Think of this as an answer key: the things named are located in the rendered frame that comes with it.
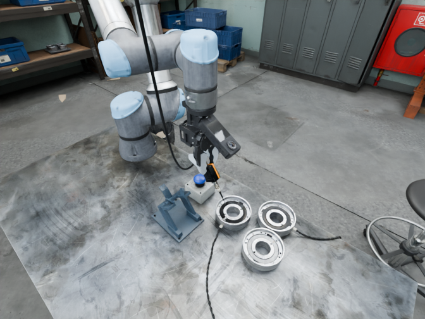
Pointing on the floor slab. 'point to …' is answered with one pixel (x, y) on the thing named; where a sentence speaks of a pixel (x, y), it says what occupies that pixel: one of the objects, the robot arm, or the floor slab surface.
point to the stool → (394, 259)
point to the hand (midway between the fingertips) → (209, 169)
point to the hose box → (404, 43)
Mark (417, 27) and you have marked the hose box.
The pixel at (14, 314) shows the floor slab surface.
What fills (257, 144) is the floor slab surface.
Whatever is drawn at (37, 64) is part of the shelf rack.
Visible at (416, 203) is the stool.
